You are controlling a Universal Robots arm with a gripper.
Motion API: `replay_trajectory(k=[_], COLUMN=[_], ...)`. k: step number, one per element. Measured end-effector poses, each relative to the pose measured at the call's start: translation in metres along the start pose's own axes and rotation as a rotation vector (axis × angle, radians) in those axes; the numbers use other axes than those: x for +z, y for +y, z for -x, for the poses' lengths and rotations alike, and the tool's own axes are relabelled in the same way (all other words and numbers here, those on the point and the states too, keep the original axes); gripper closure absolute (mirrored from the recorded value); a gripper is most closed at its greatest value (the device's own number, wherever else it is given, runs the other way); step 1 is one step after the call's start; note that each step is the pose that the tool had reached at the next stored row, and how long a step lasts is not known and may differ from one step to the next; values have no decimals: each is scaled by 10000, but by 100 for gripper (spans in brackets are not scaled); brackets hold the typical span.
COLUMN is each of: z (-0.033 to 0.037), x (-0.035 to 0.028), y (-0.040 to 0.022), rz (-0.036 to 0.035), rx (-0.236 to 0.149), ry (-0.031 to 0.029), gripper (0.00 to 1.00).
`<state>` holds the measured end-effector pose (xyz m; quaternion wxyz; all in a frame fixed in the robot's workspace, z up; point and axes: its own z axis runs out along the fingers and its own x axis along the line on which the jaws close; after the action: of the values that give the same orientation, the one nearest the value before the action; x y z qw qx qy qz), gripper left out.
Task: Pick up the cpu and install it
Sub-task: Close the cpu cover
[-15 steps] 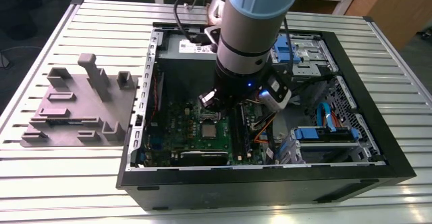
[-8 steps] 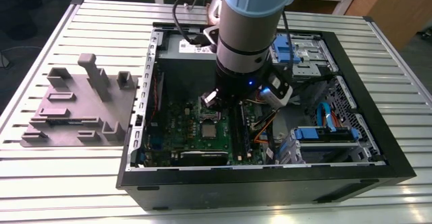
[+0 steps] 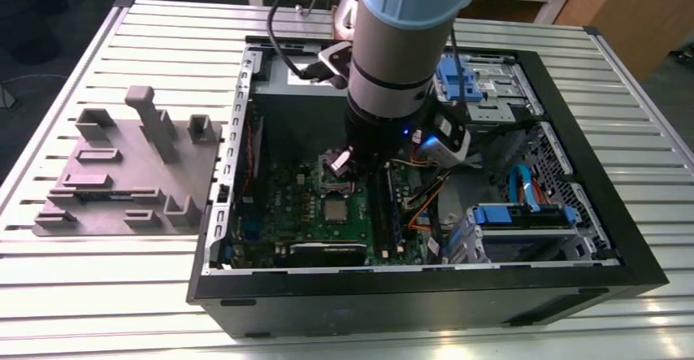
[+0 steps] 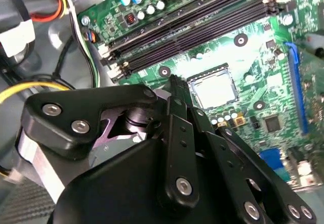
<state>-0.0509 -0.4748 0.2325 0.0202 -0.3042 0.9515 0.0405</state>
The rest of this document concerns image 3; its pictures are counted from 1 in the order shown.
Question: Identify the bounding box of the black PC case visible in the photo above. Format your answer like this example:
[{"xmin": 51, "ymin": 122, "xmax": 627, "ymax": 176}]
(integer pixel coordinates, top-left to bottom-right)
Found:
[{"xmin": 186, "ymin": 34, "xmax": 672, "ymax": 340}]

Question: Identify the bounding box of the black wire bundle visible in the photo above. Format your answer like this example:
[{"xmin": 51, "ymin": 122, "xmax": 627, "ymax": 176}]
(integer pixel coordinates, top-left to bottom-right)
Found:
[{"xmin": 405, "ymin": 120, "xmax": 544, "ymax": 210}]

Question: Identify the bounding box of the grey parts rack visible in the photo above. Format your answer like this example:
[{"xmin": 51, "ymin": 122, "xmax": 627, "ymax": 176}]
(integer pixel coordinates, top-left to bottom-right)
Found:
[{"xmin": 31, "ymin": 85, "xmax": 225, "ymax": 238}]

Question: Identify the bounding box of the orange wire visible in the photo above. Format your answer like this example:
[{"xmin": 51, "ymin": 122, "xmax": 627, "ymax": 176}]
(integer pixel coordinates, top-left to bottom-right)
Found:
[{"xmin": 406, "ymin": 175, "xmax": 452, "ymax": 232}]

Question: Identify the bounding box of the metal drive cage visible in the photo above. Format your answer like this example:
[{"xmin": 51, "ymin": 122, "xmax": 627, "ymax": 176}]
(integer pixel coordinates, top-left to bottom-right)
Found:
[{"xmin": 433, "ymin": 54, "xmax": 546, "ymax": 146}]

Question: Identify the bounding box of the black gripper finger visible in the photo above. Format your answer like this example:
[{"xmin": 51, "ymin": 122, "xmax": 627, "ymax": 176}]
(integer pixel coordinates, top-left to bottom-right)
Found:
[{"xmin": 328, "ymin": 145, "xmax": 357, "ymax": 184}]

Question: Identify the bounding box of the grey power supply unit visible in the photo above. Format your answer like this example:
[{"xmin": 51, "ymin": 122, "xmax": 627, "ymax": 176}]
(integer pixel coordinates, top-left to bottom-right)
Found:
[{"xmin": 252, "ymin": 55, "xmax": 360, "ymax": 156}]

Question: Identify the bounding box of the green RAM stick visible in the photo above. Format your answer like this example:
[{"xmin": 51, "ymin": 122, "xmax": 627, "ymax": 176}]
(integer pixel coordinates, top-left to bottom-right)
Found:
[{"xmin": 75, "ymin": 191, "xmax": 135, "ymax": 203}]

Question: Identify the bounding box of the silver CPU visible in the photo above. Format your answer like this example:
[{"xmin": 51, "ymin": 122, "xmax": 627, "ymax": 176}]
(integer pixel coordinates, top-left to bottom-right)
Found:
[{"xmin": 324, "ymin": 200, "xmax": 356, "ymax": 223}]

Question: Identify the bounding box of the blue data wire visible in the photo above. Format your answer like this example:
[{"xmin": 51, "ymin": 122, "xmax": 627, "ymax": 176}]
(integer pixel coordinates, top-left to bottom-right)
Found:
[{"xmin": 509, "ymin": 163, "xmax": 550, "ymax": 215}]

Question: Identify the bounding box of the hard disk in blue carrier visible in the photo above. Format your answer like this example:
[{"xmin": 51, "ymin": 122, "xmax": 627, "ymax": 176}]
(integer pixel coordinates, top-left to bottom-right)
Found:
[{"xmin": 470, "ymin": 203, "xmax": 580, "ymax": 231}]

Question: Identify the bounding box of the green motherboard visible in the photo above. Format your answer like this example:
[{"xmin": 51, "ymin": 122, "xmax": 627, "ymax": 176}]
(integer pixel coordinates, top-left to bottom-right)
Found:
[{"xmin": 225, "ymin": 150, "xmax": 430, "ymax": 267}]

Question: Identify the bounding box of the silver disk bay cage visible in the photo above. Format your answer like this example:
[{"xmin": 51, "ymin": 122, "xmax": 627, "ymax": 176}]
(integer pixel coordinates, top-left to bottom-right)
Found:
[{"xmin": 442, "ymin": 203, "xmax": 623, "ymax": 264}]

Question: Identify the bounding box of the wooden cabinet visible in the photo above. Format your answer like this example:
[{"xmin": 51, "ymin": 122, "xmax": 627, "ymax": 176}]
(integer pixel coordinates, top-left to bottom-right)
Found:
[{"xmin": 556, "ymin": 0, "xmax": 694, "ymax": 81}]

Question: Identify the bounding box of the blue drive latch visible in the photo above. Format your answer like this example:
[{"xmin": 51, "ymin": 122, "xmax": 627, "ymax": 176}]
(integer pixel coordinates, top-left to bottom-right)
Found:
[{"xmin": 437, "ymin": 57, "xmax": 484, "ymax": 105}]

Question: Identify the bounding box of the metal socket cover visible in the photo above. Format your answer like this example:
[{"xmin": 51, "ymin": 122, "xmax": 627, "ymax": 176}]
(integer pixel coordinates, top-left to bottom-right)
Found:
[{"xmin": 317, "ymin": 148, "xmax": 356, "ymax": 197}]

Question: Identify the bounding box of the black graphics card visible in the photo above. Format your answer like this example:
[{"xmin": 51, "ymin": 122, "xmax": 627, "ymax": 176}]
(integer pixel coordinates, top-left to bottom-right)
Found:
[{"xmin": 274, "ymin": 241, "xmax": 369, "ymax": 268}]

